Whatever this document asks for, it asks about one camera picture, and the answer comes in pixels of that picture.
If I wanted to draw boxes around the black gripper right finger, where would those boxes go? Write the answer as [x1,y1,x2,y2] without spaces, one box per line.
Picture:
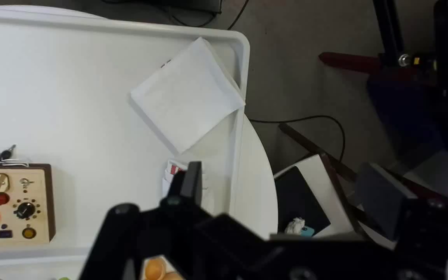
[355,162,422,241]

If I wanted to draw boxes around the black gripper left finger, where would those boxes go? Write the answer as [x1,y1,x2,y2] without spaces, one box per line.
[162,162,202,207]

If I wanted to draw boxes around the red striped white cloth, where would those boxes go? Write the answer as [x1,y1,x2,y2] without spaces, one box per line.
[162,160,187,196]

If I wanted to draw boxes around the folded white cloth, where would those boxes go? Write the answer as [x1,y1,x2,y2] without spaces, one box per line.
[131,37,244,152]

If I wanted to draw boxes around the white plastic tray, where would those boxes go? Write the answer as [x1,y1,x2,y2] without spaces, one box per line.
[0,9,251,261]

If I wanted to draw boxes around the white black box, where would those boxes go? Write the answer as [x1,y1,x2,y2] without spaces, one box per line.
[274,155,356,238]

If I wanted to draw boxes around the orange fruit pieces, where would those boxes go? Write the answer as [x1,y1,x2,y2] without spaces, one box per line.
[142,257,184,280]

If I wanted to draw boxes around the small black keys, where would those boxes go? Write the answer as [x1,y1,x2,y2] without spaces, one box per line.
[0,145,17,162]

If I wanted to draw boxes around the black cable on floor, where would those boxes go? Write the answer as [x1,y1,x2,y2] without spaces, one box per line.
[247,113,349,163]

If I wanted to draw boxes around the black camera stand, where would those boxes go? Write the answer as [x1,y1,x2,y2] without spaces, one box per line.
[319,0,448,151]

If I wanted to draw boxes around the wooden switch board toy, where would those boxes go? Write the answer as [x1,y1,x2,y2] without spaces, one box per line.
[0,163,56,249]

